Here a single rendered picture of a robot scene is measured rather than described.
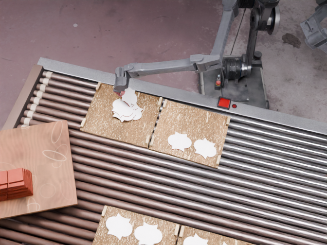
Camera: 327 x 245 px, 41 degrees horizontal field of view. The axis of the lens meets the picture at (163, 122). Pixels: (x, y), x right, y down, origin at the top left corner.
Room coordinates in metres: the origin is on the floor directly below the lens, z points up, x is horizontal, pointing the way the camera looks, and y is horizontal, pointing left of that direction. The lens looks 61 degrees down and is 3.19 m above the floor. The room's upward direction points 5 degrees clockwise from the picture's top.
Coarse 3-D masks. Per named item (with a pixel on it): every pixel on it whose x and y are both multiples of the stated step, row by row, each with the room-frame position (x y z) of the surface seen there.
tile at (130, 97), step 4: (128, 88) 1.43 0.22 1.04; (128, 92) 1.40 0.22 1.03; (132, 92) 1.42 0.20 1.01; (124, 96) 1.36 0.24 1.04; (128, 96) 1.38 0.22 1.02; (132, 96) 1.39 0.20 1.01; (136, 96) 1.41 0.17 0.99; (124, 100) 1.34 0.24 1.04; (128, 100) 1.36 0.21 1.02; (132, 100) 1.37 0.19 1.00; (136, 100) 1.38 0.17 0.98; (128, 104) 1.33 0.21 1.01; (132, 104) 1.35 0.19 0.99
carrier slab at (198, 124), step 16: (176, 112) 1.35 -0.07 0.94; (192, 112) 1.36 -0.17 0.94; (208, 112) 1.37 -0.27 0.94; (160, 128) 1.23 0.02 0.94; (176, 128) 1.24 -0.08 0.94; (192, 128) 1.25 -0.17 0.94; (208, 128) 1.26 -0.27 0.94; (224, 128) 1.27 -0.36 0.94; (160, 144) 1.13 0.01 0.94; (192, 144) 1.14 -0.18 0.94; (192, 160) 1.04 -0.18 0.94; (208, 160) 1.05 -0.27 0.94
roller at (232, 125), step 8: (40, 80) 1.51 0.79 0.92; (48, 80) 1.51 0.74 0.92; (64, 88) 1.47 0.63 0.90; (72, 88) 1.47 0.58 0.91; (80, 88) 1.47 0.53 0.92; (88, 88) 1.48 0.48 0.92; (232, 128) 1.29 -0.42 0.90; (240, 128) 1.29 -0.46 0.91; (248, 128) 1.29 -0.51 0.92; (256, 128) 1.30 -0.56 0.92; (264, 136) 1.26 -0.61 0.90; (272, 136) 1.26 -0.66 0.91; (280, 136) 1.26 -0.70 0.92; (288, 136) 1.26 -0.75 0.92; (304, 144) 1.22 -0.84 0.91; (312, 144) 1.22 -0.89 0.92; (320, 144) 1.22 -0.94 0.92
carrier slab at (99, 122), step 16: (96, 96) 1.41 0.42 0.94; (112, 96) 1.42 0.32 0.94; (144, 96) 1.44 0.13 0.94; (96, 112) 1.30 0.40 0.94; (112, 112) 1.31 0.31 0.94; (144, 112) 1.33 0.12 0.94; (80, 128) 1.18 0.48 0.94; (96, 128) 1.19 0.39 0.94; (112, 128) 1.20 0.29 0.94; (128, 128) 1.21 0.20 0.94; (144, 128) 1.22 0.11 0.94; (144, 144) 1.12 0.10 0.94
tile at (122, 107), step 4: (116, 100) 1.37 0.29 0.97; (120, 100) 1.38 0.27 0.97; (116, 104) 1.35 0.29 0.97; (120, 104) 1.35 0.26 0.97; (124, 104) 1.35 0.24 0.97; (116, 108) 1.32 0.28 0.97; (120, 108) 1.32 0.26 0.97; (124, 108) 1.32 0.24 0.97; (128, 108) 1.32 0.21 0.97; (116, 112) 1.29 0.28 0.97; (120, 112) 1.29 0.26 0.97; (124, 112) 1.30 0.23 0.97; (128, 112) 1.30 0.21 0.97; (132, 112) 1.30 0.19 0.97; (120, 116) 1.27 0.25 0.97; (124, 116) 1.27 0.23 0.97; (128, 116) 1.28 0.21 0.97
